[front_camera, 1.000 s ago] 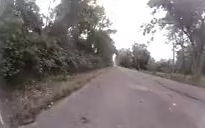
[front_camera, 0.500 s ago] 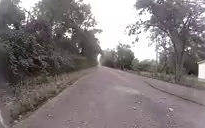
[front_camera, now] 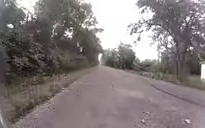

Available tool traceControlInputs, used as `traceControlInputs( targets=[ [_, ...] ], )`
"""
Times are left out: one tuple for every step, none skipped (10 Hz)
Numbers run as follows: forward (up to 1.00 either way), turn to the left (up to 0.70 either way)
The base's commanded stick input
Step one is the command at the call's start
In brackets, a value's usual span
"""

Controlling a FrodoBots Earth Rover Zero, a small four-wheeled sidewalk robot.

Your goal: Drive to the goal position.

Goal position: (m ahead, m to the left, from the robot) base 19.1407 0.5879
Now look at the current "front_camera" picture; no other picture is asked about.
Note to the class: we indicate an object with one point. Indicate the large tree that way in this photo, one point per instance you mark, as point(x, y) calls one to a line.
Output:
point(180, 50)

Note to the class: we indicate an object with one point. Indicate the dense wood of trees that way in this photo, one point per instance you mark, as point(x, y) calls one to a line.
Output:
point(40, 46)

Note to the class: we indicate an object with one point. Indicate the grey asphalt road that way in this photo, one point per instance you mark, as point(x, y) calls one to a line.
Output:
point(106, 100)

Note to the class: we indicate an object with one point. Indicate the grass strip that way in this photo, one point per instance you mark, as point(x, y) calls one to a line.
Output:
point(193, 82)

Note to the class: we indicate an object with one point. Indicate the leaf-strewn roadside verge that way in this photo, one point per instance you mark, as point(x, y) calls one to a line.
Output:
point(30, 93)

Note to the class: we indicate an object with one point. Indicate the group of trees and bushes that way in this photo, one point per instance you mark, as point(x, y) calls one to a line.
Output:
point(121, 56)

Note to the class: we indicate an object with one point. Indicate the grey roadside shoulder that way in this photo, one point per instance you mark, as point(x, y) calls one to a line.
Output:
point(186, 93)

